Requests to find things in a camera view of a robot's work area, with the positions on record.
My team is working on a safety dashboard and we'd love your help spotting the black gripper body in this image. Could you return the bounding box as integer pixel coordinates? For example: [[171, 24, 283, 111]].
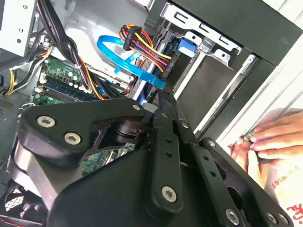
[[46, 145, 221, 227]]

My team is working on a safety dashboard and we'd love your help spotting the blue disk data wire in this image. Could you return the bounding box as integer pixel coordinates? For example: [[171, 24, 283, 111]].
[[97, 35, 166, 90]]

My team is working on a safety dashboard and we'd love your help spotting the orange red yellow power wire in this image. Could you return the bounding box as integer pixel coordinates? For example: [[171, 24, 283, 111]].
[[118, 23, 177, 79]]

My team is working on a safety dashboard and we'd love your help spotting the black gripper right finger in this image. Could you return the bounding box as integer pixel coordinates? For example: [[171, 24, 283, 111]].
[[165, 91, 294, 227]]

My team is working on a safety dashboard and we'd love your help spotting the person's right hand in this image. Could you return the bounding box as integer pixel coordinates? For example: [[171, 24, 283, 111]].
[[250, 111, 303, 162]]

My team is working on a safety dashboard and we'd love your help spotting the person's left hand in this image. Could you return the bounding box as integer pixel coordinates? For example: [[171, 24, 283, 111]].
[[228, 138, 268, 190]]

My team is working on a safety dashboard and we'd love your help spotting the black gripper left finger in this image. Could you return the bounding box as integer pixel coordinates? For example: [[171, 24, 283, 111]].
[[10, 91, 185, 215]]

